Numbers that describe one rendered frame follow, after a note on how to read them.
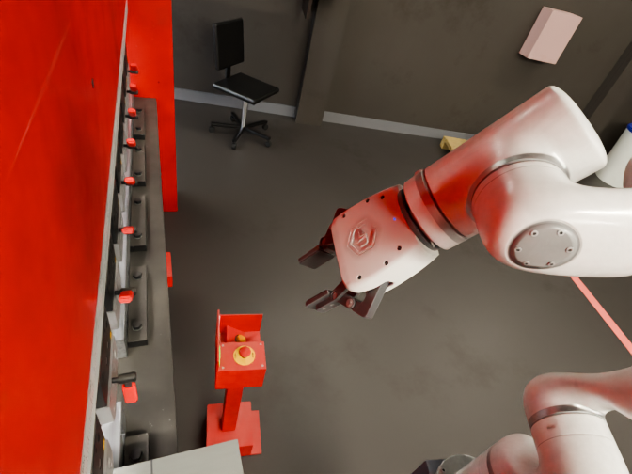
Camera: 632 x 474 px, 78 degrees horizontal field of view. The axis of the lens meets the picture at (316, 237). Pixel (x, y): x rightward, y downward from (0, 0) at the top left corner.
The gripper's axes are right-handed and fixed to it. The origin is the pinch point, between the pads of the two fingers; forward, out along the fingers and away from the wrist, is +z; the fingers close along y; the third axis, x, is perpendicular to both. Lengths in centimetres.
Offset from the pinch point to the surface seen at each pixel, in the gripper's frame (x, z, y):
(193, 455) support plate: 18, 59, 11
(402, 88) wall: 277, 49, -348
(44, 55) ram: -32.9, 4.8, -20.5
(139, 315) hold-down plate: 14, 83, -32
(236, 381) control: 48, 82, -14
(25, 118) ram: -32.6, 3.0, -8.9
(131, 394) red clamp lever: -0.7, 49.5, 1.0
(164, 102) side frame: 32, 119, -188
